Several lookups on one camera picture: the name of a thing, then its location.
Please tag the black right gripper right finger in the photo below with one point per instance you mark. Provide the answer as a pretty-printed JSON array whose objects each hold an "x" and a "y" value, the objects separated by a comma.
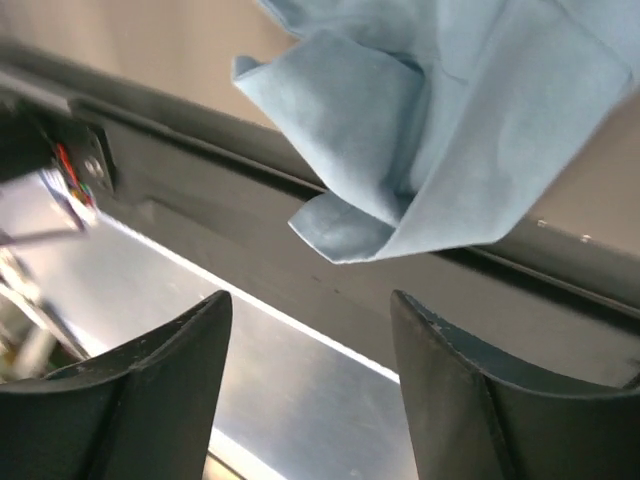
[{"x": 475, "y": 411}]

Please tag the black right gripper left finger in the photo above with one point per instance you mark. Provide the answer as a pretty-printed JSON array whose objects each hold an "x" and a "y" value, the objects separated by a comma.
[{"x": 143, "y": 410}]

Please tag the grey-blue t-shirt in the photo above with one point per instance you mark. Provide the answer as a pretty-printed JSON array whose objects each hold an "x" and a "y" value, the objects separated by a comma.
[{"x": 437, "y": 124}]

